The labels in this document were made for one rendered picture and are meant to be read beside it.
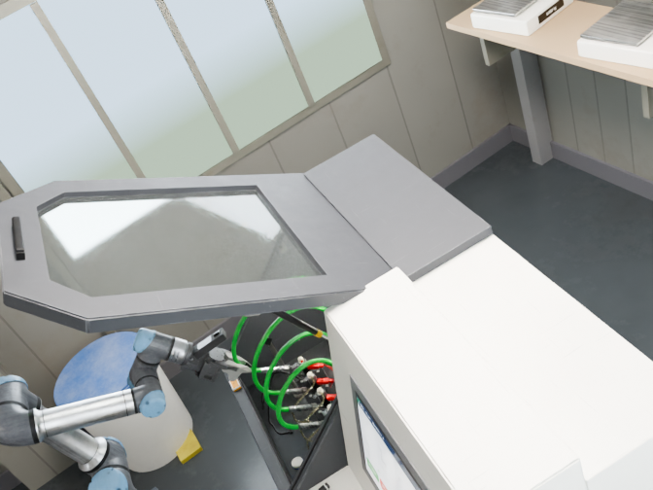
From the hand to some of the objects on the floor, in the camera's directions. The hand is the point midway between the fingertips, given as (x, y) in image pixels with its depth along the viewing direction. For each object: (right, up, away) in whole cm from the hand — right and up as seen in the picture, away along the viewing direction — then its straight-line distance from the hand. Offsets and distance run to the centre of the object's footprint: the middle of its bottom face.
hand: (248, 366), depth 227 cm
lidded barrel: (-65, -65, +159) cm, 183 cm away
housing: (+106, -73, +53) cm, 140 cm away
